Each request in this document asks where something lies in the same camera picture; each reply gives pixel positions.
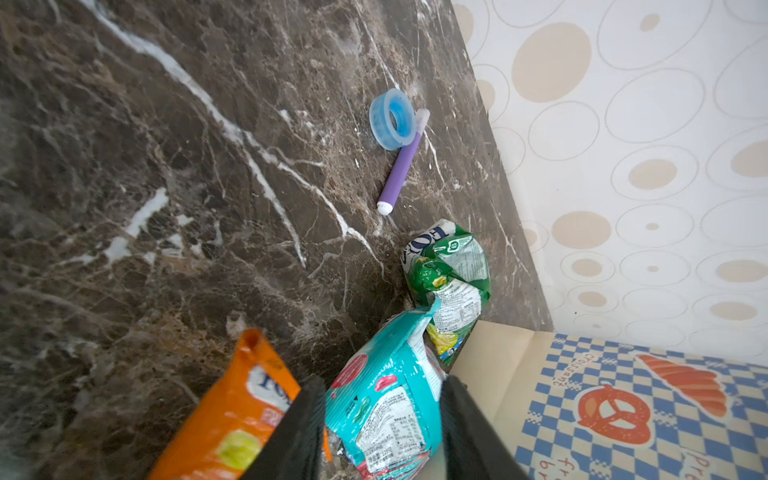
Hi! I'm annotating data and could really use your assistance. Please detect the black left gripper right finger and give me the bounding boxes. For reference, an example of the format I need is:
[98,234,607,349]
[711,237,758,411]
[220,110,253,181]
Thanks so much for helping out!
[439,375,528,480]

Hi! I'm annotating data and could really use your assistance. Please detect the orange white snack pack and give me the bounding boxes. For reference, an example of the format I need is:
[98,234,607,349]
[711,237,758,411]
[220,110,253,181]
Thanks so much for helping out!
[149,329,330,479]

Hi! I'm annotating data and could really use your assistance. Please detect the blue checkered paper bag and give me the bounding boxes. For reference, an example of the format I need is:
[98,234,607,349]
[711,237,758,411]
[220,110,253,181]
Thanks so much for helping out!
[451,321,767,479]

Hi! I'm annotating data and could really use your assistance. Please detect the purple pen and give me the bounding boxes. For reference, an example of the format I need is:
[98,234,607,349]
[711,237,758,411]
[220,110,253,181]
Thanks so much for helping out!
[377,108,431,216]

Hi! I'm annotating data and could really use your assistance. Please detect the blue tape roll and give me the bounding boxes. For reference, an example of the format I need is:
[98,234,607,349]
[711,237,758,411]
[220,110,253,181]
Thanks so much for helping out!
[369,88,415,151]

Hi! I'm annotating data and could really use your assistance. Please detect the green white small snack pack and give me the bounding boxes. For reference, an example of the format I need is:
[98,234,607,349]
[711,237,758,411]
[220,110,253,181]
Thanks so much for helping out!
[400,219,492,368]

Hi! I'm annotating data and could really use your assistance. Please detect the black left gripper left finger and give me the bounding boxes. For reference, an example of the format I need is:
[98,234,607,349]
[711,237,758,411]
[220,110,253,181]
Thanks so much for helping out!
[240,376,326,480]

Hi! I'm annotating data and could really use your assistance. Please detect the teal white snack pack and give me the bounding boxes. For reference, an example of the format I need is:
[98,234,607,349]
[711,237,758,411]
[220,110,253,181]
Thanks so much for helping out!
[326,306,446,479]

